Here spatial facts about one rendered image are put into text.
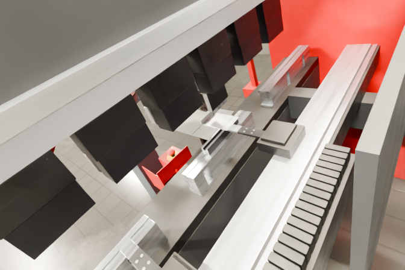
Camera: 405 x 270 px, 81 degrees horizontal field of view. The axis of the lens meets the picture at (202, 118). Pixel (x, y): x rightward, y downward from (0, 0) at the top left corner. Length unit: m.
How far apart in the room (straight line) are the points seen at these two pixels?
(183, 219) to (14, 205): 0.49
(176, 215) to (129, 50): 0.65
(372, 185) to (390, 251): 1.45
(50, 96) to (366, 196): 0.36
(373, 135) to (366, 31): 1.22
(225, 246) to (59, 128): 0.45
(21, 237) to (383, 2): 1.51
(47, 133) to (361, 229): 0.52
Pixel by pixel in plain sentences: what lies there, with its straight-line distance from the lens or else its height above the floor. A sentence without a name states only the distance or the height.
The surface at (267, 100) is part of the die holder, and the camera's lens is 1.18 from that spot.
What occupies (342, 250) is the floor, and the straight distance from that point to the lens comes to 1.72.
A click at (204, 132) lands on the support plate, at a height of 1.00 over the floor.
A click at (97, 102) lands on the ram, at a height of 1.37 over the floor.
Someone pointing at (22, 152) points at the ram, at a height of 1.36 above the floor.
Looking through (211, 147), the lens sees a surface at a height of 0.99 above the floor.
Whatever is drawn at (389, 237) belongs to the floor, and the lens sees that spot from 1.79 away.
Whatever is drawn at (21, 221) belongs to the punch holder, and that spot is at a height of 1.26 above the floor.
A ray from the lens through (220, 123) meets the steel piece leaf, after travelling 0.94.
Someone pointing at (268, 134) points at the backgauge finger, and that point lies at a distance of 0.78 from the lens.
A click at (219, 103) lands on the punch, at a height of 1.11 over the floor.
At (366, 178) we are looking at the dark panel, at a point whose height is 1.30.
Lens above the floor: 1.53
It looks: 32 degrees down
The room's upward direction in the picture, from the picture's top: 21 degrees counter-clockwise
